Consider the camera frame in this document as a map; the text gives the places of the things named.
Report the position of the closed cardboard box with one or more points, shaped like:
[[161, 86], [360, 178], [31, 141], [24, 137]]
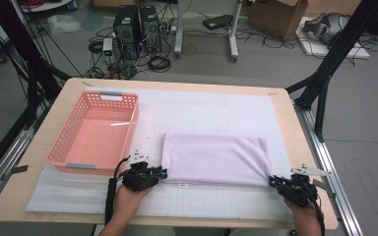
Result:
[[111, 3], [334, 6]]

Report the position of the grey metal bracket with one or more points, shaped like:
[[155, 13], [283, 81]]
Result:
[[328, 190], [19, 169]]

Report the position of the round white table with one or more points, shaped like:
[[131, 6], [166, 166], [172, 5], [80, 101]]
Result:
[[46, 7]]

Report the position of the black flat device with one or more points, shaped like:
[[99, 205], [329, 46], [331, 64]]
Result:
[[218, 22]]

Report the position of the small white box device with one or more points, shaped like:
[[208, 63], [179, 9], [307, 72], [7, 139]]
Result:
[[107, 46]]

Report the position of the white metal stand leg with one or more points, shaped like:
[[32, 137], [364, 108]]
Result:
[[178, 32], [233, 36]]

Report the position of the person's left hand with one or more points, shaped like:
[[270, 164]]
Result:
[[129, 205]]

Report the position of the grey round appliance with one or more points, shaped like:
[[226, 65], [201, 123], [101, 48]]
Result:
[[331, 26]]

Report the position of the white floor board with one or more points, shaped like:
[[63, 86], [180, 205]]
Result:
[[321, 50]]

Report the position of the person's right hand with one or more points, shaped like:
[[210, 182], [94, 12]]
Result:
[[305, 216]]

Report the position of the black metal frame strut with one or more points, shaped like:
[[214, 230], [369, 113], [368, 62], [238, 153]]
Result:
[[344, 42], [26, 49]]

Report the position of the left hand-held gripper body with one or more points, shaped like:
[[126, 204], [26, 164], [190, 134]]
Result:
[[139, 178]]

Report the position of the teal sheet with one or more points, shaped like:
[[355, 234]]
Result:
[[93, 20]]

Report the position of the black computer tower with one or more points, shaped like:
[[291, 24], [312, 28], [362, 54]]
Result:
[[151, 29], [126, 32]]

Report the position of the lilac printed towel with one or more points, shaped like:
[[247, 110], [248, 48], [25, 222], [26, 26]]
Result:
[[216, 160]]

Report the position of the pink plastic basket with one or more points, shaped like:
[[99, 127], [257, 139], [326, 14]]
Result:
[[95, 141]]

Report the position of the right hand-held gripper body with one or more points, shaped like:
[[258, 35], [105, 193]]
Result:
[[300, 191]]

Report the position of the open cardboard box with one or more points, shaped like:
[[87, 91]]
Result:
[[275, 16]]

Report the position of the clear plastic bag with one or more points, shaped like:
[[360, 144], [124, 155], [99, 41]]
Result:
[[62, 23]]

